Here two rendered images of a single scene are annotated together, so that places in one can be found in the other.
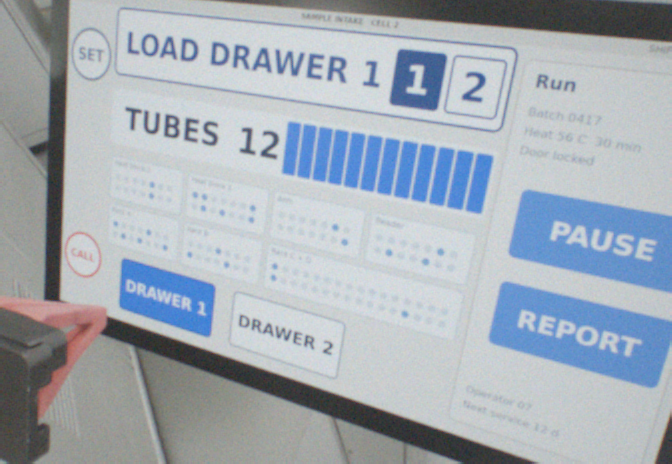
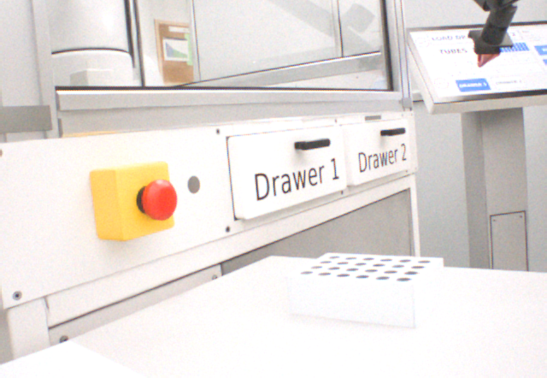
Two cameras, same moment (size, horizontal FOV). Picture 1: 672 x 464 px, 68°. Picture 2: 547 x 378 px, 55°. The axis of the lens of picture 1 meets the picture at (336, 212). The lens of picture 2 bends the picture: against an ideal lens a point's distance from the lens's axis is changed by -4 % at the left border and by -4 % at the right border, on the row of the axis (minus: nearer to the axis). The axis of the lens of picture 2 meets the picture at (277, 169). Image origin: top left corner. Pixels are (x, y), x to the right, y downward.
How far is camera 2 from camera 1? 163 cm
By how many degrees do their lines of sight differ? 53
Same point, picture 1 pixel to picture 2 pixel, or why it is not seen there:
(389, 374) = (536, 81)
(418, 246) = (523, 58)
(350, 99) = not seen: hidden behind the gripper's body
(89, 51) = (420, 42)
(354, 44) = not seen: hidden behind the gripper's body
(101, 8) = (420, 34)
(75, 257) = (438, 85)
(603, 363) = not seen: outside the picture
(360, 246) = (512, 61)
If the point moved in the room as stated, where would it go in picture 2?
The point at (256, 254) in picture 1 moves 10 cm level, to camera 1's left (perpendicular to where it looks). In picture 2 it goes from (491, 68) to (470, 68)
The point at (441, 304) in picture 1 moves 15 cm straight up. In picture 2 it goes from (535, 66) to (531, 14)
